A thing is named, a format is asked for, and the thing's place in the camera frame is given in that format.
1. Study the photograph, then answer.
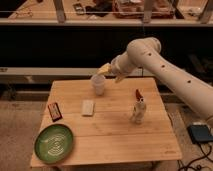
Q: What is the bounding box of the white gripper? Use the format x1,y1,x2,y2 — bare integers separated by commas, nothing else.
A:
97,54,139,83

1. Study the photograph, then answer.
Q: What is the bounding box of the white sponge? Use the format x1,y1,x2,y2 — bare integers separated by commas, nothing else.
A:
82,100,94,116

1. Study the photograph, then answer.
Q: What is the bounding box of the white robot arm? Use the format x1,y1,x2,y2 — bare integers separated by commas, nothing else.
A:
98,37,213,128

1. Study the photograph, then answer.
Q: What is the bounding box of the green ceramic bowl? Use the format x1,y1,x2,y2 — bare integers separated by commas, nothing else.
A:
34,124,74,164

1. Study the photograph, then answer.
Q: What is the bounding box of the translucent plastic cup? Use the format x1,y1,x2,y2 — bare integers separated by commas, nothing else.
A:
91,74,105,95

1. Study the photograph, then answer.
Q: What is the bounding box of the white chicken figurine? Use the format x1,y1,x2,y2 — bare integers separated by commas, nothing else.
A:
130,90,146,124

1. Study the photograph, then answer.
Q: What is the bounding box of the wooden table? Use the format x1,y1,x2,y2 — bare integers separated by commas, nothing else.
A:
48,78,182,166

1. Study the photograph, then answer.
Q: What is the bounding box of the red tray on shelf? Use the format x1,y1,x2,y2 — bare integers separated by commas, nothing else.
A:
112,0,175,18

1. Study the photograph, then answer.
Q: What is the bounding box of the long metal shelf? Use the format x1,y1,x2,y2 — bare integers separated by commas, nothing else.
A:
0,0,213,27

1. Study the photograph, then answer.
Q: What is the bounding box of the small red black box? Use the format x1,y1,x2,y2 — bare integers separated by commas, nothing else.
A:
48,102,62,122

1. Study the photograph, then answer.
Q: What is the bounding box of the dark blue box on floor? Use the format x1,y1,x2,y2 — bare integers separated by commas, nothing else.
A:
187,125,213,144

